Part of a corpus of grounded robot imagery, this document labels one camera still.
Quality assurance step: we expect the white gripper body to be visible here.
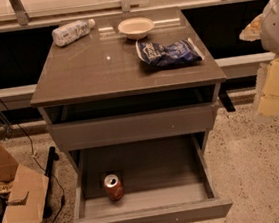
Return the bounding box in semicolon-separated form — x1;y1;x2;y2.
260;0;279;54

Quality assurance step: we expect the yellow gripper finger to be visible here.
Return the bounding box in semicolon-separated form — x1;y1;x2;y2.
239;14;262;42
253;57;279;123

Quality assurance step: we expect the red coke can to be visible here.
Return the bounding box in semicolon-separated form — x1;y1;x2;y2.
103;174;124;201

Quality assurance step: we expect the closed grey top drawer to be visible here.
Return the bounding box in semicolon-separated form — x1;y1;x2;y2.
48;103;218;152

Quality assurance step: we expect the grey drawer cabinet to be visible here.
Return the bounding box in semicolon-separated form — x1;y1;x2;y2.
21;2;244;223

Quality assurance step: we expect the open grey middle drawer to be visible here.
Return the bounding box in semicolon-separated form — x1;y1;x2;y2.
72;134;233;223

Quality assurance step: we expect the blue chip bag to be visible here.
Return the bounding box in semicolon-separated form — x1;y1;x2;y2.
135;38;204;69

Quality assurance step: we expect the white paper bowl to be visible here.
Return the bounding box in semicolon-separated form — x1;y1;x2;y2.
118;17;155;41

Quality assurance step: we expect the clear plastic water bottle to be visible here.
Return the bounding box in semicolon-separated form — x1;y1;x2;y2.
51;19;95;47

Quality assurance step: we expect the black cabinet foot bar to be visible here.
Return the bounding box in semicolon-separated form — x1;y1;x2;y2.
43;147;59;219

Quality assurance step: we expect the open cardboard box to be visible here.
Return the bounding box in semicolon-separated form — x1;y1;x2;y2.
0;145;49;223

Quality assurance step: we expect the black power cable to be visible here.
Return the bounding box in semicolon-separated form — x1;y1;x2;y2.
0;82;70;223

